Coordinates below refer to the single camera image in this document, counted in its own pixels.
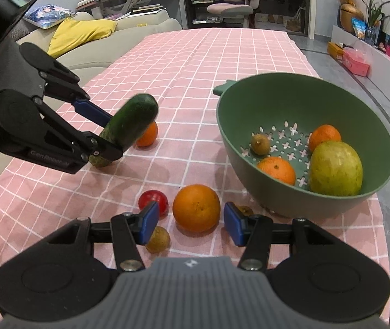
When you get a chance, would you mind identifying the brown round vase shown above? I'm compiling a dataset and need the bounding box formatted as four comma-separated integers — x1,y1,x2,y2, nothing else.
338,0,364,33

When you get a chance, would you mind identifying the green cucumber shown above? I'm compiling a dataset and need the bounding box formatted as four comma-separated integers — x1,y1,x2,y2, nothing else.
88,93,158,168

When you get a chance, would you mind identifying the red tomato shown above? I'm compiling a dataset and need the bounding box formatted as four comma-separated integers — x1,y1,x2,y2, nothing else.
138,189,169,218

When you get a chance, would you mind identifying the small orange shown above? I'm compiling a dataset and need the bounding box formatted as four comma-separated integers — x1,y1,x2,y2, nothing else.
136,121,158,148

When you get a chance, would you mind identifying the yellow box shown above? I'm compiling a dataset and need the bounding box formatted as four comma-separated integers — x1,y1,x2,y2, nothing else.
327,42,344,61

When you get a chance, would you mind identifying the blue patterned cushion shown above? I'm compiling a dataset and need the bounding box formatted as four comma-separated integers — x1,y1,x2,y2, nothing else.
24,4,76,30

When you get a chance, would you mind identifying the pink checkered tablecloth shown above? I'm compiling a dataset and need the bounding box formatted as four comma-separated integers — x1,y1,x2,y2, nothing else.
0,27,390,326

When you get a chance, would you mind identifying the potted green plant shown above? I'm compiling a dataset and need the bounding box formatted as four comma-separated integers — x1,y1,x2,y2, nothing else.
361,0,390,45

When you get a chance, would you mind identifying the green colander bowl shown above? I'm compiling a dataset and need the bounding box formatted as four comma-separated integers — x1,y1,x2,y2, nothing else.
214,72,390,219

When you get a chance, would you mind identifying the yellow pillow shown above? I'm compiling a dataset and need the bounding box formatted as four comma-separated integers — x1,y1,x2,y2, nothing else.
47,18,117,59

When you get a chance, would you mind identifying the white tv console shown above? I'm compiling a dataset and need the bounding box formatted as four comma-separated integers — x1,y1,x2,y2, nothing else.
331,25,390,100

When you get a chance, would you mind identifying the beige sofa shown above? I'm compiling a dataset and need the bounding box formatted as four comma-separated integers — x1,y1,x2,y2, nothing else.
0,10,182,175

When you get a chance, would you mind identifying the orange tangerine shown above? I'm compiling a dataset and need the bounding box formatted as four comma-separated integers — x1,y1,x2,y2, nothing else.
257,157,296,186

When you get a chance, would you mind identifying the large orange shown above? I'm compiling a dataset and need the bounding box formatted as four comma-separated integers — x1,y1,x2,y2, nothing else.
173,184,221,233

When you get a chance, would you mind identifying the small brown fruit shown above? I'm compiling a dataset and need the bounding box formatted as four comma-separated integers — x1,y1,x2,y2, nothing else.
237,206,254,217

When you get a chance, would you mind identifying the yellow-green pear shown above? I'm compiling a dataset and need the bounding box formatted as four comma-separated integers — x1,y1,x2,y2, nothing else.
309,141,363,197

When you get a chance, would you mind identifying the brown kiwi fruit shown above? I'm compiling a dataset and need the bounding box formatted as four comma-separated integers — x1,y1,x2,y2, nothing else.
251,133,270,156

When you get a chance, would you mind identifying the brown longan fruit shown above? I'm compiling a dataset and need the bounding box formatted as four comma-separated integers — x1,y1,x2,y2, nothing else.
145,226,170,254

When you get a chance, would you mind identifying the pink storage box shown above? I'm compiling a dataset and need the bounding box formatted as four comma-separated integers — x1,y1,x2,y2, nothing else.
342,47,370,77

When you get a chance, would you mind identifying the blue snack bag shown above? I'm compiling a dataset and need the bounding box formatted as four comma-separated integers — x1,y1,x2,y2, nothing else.
351,17,366,39

